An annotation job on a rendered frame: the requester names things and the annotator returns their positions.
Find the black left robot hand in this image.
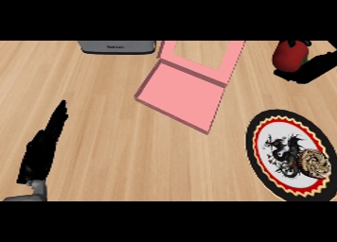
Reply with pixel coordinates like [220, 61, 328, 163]
[15, 99, 70, 185]

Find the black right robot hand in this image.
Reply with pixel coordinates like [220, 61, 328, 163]
[272, 40, 337, 85]

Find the red tomato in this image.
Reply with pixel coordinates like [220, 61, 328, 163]
[272, 40, 313, 74]

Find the pink open cardboard box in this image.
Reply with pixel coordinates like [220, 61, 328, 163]
[135, 40, 247, 136]

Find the dragon print round plate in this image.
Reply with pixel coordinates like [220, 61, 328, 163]
[246, 109, 337, 202]

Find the beige swirled bread roll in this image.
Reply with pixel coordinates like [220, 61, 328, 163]
[299, 148, 333, 180]

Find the grey appliance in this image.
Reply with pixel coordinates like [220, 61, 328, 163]
[77, 40, 158, 55]

